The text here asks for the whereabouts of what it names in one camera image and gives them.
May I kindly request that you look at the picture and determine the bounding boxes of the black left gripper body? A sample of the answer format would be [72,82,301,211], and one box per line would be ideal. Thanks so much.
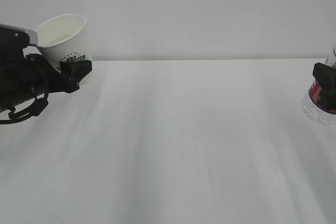
[1,47,53,109]

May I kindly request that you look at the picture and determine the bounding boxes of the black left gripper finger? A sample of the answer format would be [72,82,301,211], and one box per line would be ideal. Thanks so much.
[25,54,61,74]
[52,60,92,93]

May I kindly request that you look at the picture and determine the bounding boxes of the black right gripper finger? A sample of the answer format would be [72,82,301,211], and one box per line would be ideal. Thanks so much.
[312,63,335,115]

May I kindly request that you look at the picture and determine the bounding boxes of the white paper cup green logo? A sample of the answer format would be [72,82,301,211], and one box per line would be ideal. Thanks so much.
[35,14,92,72]

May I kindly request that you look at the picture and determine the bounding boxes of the clear water bottle red label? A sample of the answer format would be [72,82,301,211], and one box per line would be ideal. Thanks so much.
[302,48,335,125]

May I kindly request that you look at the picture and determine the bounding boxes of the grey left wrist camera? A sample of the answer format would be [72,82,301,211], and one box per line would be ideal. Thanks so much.
[1,24,38,49]

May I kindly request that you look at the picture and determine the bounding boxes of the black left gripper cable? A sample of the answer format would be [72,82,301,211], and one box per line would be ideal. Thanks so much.
[0,91,49,125]

